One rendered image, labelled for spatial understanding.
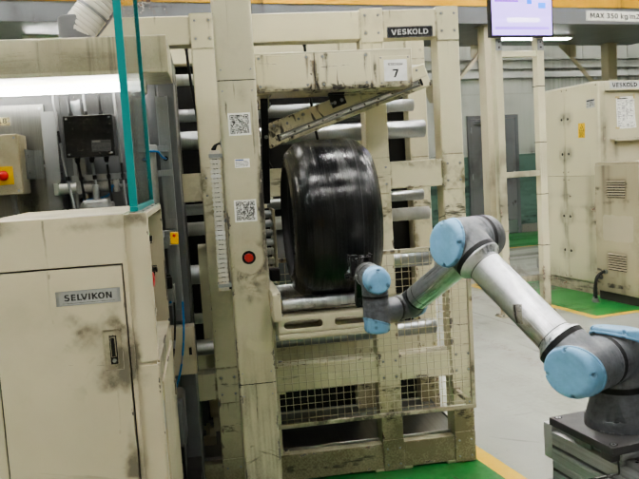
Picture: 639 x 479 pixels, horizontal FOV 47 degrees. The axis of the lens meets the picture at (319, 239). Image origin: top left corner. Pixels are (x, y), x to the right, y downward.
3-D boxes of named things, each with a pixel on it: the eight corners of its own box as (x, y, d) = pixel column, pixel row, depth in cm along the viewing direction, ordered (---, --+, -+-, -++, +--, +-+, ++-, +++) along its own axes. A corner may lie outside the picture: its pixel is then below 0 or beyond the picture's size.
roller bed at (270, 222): (229, 288, 288) (223, 212, 285) (228, 282, 302) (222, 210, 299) (280, 283, 291) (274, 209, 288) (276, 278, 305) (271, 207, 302)
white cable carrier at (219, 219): (219, 291, 249) (208, 150, 244) (219, 289, 254) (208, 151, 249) (232, 290, 250) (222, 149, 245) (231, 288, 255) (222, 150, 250)
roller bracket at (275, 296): (274, 322, 240) (272, 293, 239) (263, 302, 279) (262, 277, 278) (283, 321, 241) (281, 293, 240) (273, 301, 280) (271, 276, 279)
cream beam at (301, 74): (255, 93, 269) (252, 52, 268) (250, 100, 294) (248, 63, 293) (414, 86, 278) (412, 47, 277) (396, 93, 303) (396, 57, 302)
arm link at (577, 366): (640, 362, 157) (475, 204, 187) (603, 377, 148) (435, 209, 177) (608, 397, 164) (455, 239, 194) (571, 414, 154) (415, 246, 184)
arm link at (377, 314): (404, 329, 212) (402, 292, 211) (377, 336, 205) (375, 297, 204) (385, 325, 218) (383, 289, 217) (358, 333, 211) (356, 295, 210)
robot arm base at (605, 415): (669, 428, 164) (669, 385, 163) (614, 439, 160) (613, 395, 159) (622, 409, 178) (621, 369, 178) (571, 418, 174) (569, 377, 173)
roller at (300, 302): (277, 302, 249) (279, 314, 246) (278, 295, 245) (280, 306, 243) (377, 294, 254) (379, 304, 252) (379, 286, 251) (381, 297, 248)
